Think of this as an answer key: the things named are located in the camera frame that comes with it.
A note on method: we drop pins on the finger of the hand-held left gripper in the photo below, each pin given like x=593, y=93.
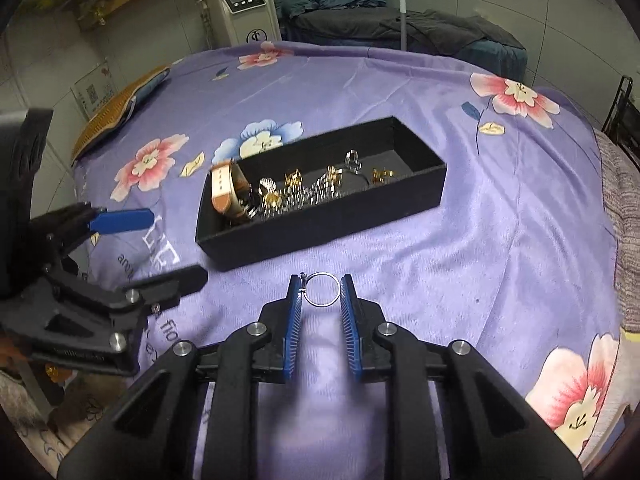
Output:
x=90, y=310
x=122, y=221

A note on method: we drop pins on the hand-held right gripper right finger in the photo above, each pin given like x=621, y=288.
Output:
x=350, y=320

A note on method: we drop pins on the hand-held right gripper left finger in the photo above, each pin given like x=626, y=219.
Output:
x=294, y=320

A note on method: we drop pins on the black rectangular box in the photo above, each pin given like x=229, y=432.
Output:
x=325, y=240

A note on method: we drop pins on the beige floral cloth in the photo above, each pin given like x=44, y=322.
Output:
x=85, y=410

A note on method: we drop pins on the woven yellow pillow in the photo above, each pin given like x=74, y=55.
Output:
x=110, y=115

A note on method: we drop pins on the purple floral blanket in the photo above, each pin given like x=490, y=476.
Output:
x=475, y=260

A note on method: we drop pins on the white machine with screen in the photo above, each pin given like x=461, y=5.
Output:
x=245, y=20

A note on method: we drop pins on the grey striped blanket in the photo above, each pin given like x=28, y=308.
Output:
x=625, y=220

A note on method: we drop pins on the dark grey blanket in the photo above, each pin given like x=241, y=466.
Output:
x=440, y=30

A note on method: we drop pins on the white pole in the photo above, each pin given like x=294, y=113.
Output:
x=401, y=5

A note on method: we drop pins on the black metal rack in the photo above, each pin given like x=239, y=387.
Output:
x=622, y=95

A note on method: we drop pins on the wall poster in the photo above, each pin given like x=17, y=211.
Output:
x=92, y=92

